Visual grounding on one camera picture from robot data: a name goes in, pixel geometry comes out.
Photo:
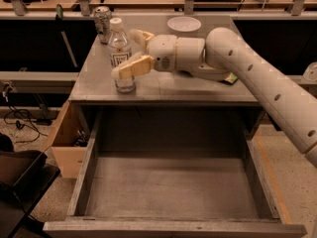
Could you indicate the white ceramic bowl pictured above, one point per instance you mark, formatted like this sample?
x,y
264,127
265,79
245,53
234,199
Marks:
x,y
184,25

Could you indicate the black chair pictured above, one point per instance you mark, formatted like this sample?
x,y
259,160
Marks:
x,y
25,177

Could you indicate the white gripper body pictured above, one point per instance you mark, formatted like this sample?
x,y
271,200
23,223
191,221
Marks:
x,y
162,53

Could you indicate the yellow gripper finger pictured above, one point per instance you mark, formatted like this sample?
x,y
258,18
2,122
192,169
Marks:
x,y
140,37
134,66

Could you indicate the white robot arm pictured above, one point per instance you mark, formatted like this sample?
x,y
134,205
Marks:
x,y
222,52

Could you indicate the green chip bag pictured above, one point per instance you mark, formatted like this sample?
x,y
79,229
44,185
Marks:
x,y
230,79

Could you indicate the grey metal cabinet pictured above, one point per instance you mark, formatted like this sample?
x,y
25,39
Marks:
x,y
94,86

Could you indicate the silver 7up soda can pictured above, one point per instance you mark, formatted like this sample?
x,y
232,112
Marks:
x,y
102,16

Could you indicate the clear plastic water bottle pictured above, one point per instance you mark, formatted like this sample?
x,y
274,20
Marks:
x,y
120,50

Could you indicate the grey open drawer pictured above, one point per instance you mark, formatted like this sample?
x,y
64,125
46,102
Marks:
x,y
172,172

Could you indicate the wooden box on floor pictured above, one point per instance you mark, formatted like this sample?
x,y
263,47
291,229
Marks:
x,y
62,140

